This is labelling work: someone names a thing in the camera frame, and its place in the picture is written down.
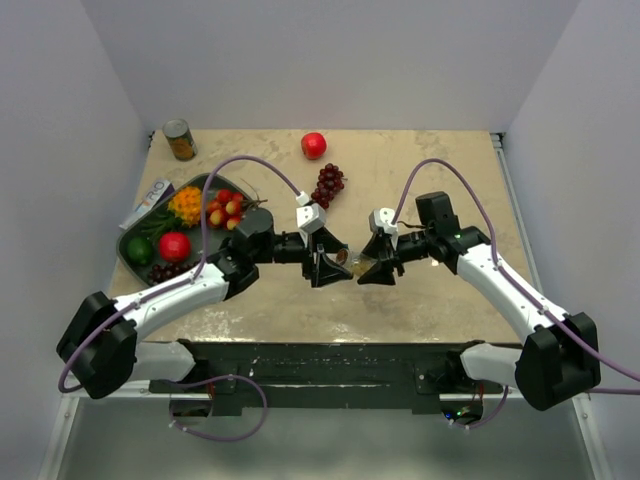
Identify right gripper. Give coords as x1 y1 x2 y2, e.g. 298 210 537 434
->
356 228 435 286

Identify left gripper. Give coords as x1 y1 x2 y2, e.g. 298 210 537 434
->
253 226 353 287

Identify clear pill bottle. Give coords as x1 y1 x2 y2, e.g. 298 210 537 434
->
345 256 376 277

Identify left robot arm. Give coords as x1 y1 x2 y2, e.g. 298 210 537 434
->
56 206 353 399

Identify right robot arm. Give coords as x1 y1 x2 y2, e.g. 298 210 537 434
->
358 192 601 411

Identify red grape bunch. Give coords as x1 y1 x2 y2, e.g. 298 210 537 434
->
311 163 347 209

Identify red cherry bunch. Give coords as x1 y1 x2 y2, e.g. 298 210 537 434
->
205 189 267 230

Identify red apple on table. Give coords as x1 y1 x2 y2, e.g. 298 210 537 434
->
301 132 327 160

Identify dark grey tray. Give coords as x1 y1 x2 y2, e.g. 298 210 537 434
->
116 174 260 286

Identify orange flower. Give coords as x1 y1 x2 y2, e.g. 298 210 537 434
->
167 186 203 231

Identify red apple in tray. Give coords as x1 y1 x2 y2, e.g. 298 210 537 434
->
157 232 191 263

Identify dark grapes in tray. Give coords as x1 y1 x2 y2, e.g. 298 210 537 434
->
146 262 198 286

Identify white toothpaste box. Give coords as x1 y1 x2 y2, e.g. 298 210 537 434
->
119 178 175 230

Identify green lime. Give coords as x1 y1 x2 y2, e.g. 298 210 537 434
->
126 236 154 266

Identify tin can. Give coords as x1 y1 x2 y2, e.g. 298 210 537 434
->
162 119 197 161

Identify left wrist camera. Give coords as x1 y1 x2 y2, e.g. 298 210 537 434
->
296 203 326 234

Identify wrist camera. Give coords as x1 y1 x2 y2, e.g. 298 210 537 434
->
296 203 326 234
368 208 398 236

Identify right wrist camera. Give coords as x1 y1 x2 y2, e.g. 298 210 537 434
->
368 208 398 236

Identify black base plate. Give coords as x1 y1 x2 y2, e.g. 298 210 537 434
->
150 342 502 415

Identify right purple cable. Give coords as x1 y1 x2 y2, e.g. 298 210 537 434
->
392 158 640 431

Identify purple cable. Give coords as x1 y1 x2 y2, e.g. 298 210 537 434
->
57 155 309 442
392 158 640 431

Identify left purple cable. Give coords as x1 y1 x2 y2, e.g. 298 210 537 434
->
57 155 309 442

